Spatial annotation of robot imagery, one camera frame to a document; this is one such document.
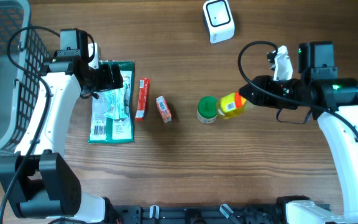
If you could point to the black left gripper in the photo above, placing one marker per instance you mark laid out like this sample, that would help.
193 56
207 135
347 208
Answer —
109 83

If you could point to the white barcode scanner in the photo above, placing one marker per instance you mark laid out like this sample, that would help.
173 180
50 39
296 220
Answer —
218 20

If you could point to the green lid jar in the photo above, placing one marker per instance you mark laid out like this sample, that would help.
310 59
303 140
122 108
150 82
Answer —
206 110

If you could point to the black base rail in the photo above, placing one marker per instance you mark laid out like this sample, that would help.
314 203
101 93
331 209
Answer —
256 213

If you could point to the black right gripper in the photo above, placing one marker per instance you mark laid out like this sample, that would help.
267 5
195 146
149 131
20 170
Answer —
257 96

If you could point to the red white tissue pack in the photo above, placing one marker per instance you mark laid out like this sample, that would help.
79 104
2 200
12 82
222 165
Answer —
163 109

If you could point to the green glove package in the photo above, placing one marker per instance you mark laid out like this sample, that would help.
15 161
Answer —
108 131

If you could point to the light green wipes pack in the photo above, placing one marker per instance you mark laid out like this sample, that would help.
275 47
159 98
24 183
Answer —
116 109

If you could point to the yellow liquid bottle silver cap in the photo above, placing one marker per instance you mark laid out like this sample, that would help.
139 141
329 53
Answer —
233 105

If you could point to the grey plastic mesh basket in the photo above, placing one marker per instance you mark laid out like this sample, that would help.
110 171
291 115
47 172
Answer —
21 55

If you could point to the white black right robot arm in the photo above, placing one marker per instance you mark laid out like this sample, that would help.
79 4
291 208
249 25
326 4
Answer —
332 102

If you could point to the red stick sachet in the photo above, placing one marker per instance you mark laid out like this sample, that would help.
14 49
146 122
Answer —
144 86

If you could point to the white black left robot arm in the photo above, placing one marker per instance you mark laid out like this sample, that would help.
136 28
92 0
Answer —
37 181

